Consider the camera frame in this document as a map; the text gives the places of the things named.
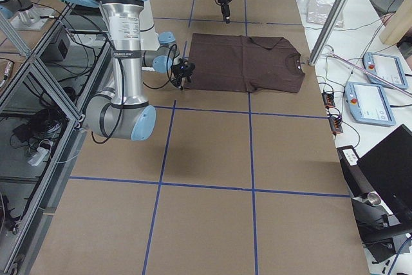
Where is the far teach pendant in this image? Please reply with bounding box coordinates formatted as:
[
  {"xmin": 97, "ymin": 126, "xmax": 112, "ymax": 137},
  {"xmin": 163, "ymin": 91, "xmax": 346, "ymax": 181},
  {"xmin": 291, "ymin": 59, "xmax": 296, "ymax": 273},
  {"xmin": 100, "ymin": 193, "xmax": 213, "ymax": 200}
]
[{"xmin": 363, "ymin": 52, "xmax": 409, "ymax": 90}]

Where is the black box with label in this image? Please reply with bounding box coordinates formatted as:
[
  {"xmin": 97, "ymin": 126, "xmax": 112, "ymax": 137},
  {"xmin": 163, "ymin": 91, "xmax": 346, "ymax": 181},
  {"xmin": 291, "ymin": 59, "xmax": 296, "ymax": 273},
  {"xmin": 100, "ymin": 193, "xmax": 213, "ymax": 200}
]
[{"xmin": 337, "ymin": 146, "xmax": 361, "ymax": 172}]

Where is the black monitor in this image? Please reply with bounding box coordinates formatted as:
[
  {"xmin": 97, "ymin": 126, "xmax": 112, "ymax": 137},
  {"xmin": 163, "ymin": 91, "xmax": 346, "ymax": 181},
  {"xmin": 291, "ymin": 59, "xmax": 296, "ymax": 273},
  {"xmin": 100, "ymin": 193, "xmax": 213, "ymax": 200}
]
[{"xmin": 358, "ymin": 124, "xmax": 411, "ymax": 222}]

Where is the black power strip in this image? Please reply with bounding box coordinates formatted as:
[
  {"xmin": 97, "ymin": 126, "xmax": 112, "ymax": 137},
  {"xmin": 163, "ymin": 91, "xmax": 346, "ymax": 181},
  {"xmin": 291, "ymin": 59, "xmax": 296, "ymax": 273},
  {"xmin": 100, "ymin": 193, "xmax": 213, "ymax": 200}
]
[{"xmin": 322, "ymin": 91, "xmax": 343, "ymax": 136}]

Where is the wooden beam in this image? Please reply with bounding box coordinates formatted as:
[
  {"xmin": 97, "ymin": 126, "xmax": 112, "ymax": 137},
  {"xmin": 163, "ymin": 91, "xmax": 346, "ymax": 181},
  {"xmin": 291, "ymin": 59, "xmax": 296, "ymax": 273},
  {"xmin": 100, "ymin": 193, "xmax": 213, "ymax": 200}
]
[{"xmin": 379, "ymin": 0, "xmax": 412, "ymax": 46}]

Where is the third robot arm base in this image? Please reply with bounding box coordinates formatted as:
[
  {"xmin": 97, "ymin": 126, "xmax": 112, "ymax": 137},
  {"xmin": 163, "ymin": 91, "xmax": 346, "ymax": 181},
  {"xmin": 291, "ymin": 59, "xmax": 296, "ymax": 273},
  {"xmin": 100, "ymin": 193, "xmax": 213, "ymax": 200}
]
[{"xmin": 1, "ymin": 0, "xmax": 46, "ymax": 31}]

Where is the teach pendant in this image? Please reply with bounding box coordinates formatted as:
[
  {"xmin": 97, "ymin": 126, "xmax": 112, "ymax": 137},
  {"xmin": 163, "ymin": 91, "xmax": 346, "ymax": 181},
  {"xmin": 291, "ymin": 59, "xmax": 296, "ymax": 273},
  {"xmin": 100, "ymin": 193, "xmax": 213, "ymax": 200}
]
[
  {"xmin": 344, "ymin": 82, "xmax": 396, "ymax": 127},
  {"xmin": 363, "ymin": 52, "xmax": 409, "ymax": 90}
]

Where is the silver foil bag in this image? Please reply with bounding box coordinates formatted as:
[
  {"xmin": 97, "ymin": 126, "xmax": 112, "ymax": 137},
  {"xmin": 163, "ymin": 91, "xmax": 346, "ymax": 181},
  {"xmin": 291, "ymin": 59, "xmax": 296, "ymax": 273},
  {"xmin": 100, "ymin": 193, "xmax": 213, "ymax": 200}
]
[{"xmin": 306, "ymin": 0, "xmax": 333, "ymax": 25}]

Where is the near teach pendant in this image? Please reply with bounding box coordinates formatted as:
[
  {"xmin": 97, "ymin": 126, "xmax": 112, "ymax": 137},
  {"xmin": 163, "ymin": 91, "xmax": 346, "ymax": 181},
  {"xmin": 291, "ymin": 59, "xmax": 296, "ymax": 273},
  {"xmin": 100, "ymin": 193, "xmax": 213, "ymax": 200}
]
[{"xmin": 344, "ymin": 82, "xmax": 396, "ymax": 127}]

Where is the dark brown t-shirt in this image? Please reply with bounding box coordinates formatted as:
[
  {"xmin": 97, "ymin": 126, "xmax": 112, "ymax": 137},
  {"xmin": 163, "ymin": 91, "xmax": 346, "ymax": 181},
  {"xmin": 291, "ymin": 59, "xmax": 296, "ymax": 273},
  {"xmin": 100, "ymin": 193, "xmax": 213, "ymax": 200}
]
[{"xmin": 185, "ymin": 33, "xmax": 305, "ymax": 93}]

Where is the aluminium frame table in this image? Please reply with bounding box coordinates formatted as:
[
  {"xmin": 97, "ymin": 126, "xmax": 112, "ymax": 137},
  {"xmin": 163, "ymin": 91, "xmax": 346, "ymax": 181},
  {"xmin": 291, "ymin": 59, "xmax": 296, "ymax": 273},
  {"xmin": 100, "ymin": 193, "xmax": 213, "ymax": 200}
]
[{"xmin": 1, "ymin": 5, "xmax": 110, "ymax": 274}]

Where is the aluminium frame post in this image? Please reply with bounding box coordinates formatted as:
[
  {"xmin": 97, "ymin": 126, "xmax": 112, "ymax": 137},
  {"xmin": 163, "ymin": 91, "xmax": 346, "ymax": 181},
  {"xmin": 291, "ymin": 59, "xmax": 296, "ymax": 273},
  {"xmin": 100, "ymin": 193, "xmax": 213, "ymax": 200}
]
[{"xmin": 309, "ymin": 0, "xmax": 348, "ymax": 66}]

